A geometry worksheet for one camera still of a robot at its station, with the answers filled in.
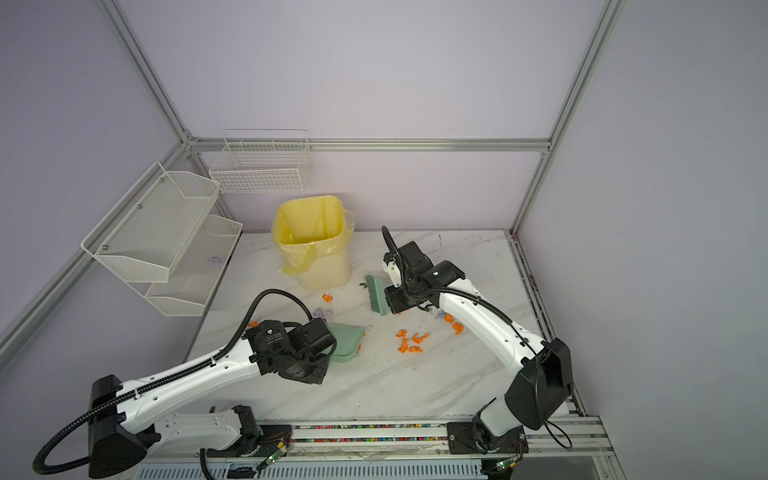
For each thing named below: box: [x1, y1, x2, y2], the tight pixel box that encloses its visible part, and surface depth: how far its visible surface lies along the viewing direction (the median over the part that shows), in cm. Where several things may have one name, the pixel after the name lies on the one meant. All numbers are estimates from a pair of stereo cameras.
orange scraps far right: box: [444, 313, 465, 336], surface depth 95 cm
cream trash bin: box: [275, 196, 351, 291], surface depth 97 cm
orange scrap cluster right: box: [396, 329, 430, 354], surface depth 92 cm
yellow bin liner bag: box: [272, 196, 355, 276], surface depth 96 cm
